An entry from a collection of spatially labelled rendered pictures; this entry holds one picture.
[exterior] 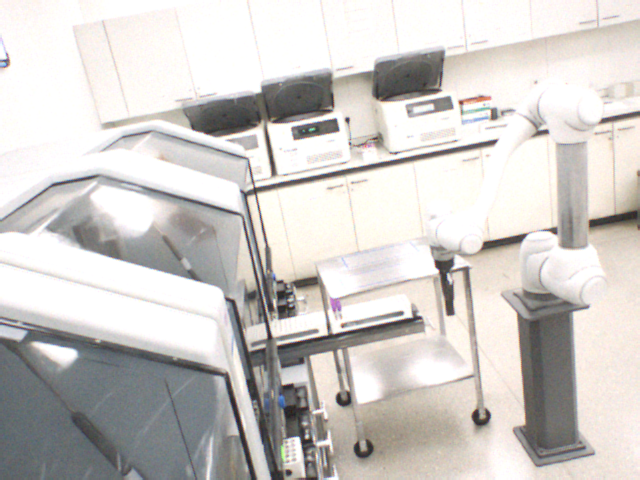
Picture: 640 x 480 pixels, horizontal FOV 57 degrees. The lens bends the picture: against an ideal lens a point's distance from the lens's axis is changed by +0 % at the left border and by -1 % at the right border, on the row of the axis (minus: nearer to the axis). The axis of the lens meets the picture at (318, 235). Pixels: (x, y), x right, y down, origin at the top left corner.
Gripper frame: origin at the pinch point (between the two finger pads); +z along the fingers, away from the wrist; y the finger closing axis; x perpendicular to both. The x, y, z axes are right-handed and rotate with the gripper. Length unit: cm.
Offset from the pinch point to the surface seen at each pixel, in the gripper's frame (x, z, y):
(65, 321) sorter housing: -85, -73, 119
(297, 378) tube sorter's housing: -60, 7, 16
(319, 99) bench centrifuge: -14, -55, -272
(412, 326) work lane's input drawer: -16.0, 1.2, 6.7
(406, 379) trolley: -15, 52, -38
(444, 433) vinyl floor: -2, 80, -30
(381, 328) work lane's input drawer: -27.2, -0.4, 6.3
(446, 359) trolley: 7, 52, -47
